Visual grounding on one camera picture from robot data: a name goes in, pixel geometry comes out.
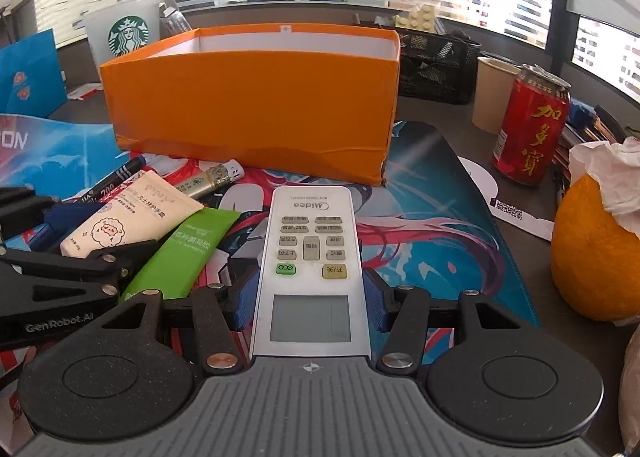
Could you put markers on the blue paper bag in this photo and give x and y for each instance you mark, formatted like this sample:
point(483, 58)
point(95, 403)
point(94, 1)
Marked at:
point(30, 72)

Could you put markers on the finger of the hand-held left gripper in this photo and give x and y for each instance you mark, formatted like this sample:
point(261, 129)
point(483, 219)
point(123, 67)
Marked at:
point(75, 218)
point(75, 267)

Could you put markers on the small red white box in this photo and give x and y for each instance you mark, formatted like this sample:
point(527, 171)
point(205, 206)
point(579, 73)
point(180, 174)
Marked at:
point(82, 92)

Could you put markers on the black mesh desk organizer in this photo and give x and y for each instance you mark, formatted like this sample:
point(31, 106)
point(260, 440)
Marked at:
point(435, 67)

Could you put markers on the orange citrus fruit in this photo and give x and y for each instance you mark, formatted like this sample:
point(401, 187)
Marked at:
point(590, 262)

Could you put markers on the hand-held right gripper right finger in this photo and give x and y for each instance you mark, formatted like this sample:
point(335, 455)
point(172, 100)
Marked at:
point(376, 301)

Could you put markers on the printed desk mat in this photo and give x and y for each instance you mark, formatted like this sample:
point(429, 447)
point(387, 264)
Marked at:
point(440, 217)

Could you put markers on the white remote control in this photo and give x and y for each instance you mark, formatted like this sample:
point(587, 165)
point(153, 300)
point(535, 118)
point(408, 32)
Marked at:
point(310, 247)

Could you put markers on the beige paper cup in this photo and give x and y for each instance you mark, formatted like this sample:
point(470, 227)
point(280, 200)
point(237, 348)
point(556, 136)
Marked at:
point(492, 97)

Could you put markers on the white paper card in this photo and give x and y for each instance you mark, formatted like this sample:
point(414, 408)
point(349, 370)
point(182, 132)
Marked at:
point(505, 212)

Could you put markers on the orange cardboard box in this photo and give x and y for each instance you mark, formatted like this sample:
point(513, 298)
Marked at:
point(250, 102)

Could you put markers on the black marker pen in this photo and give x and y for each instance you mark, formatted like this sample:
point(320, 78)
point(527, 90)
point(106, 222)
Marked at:
point(117, 177)

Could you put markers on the green packet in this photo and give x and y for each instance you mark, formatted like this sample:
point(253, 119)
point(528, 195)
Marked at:
point(190, 247)

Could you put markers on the red drink can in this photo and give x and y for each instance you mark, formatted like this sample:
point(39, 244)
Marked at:
point(530, 132)

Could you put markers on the cream hand cream tube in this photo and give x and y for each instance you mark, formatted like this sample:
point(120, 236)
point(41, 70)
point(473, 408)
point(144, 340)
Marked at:
point(130, 217)

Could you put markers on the white crumpled tissue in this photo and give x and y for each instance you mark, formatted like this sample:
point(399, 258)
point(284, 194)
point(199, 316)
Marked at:
point(615, 172)

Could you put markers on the white cup with green logo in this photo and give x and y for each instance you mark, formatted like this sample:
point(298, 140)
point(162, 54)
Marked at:
point(127, 34)

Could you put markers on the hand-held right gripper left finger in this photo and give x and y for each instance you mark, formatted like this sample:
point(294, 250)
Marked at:
point(244, 301)

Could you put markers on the yellow building brick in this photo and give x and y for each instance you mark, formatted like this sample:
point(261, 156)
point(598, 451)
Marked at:
point(415, 17)

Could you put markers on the clear plastic bottle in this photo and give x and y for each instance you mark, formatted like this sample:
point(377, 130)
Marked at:
point(175, 22)

